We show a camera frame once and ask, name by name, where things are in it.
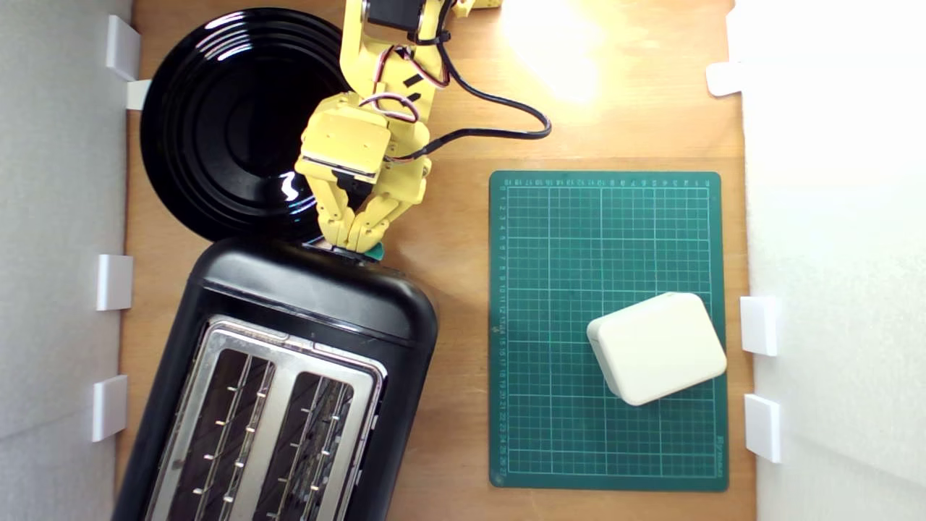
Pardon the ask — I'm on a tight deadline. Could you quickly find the green cutting mat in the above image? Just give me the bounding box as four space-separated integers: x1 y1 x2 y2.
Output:
488 171 729 493

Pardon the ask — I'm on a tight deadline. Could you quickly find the black cable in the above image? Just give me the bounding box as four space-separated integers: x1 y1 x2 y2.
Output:
409 0 553 160

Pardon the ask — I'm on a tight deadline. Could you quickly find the black two-slot toaster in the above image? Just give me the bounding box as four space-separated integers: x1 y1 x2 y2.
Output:
112 237 440 521

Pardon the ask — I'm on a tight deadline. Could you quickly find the yellow gripper camera mount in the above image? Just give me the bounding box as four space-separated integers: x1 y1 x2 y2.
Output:
295 93 395 185

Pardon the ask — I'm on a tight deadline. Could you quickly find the white block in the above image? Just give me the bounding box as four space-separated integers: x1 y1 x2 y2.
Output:
586 292 728 407

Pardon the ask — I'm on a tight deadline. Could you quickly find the black round plate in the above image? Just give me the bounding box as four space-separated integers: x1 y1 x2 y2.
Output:
140 7 355 243

